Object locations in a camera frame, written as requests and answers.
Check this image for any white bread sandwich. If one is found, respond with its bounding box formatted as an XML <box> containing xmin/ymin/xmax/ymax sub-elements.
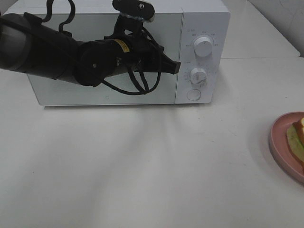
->
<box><xmin>286</xmin><ymin>118</ymin><xmax>304</xmax><ymax>169</ymax></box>

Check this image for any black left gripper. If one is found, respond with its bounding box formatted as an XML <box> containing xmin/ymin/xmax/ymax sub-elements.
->
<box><xmin>104</xmin><ymin>35</ymin><xmax>181</xmax><ymax>75</ymax></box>

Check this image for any pink round plate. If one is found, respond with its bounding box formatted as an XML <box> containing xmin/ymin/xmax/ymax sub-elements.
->
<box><xmin>268</xmin><ymin>112</ymin><xmax>304</xmax><ymax>185</ymax></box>

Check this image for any upper white power knob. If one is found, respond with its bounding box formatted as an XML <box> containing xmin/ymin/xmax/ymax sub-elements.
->
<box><xmin>193</xmin><ymin>35</ymin><xmax>213</xmax><ymax>57</ymax></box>

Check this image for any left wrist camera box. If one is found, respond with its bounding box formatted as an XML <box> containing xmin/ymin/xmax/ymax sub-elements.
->
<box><xmin>112</xmin><ymin>0</ymin><xmax>155</xmax><ymax>22</ymax></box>

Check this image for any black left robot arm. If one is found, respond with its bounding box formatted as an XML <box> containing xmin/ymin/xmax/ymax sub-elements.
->
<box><xmin>0</xmin><ymin>13</ymin><xmax>181</xmax><ymax>95</ymax></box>

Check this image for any white microwave door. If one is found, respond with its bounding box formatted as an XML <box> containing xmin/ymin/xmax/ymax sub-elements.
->
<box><xmin>28</xmin><ymin>0</ymin><xmax>182</xmax><ymax>106</ymax></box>

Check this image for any round white door button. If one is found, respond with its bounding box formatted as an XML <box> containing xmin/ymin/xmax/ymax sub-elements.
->
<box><xmin>187</xmin><ymin>89</ymin><xmax>201</xmax><ymax>101</ymax></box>

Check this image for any white timer knob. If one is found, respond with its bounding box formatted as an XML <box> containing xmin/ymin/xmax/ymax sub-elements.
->
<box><xmin>190</xmin><ymin>67</ymin><xmax>207</xmax><ymax>86</ymax></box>

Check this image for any white microwave oven body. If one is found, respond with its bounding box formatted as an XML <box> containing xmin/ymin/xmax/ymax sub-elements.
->
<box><xmin>0</xmin><ymin>0</ymin><xmax>230</xmax><ymax>104</ymax></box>

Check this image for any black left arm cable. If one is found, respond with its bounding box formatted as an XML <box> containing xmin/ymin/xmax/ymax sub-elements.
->
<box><xmin>42</xmin><ymin>0</ymin><xmax>164</xmax><ymax>95</ymax></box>

